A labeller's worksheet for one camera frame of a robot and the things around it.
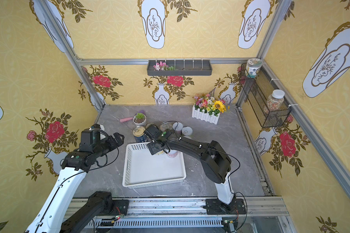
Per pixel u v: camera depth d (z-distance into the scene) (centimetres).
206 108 99
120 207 74
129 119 112
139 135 91
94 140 56
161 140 61
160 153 77
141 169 84
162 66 88
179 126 100
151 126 68
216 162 47
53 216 39
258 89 92
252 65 84
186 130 97
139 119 102
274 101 65
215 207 73
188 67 92
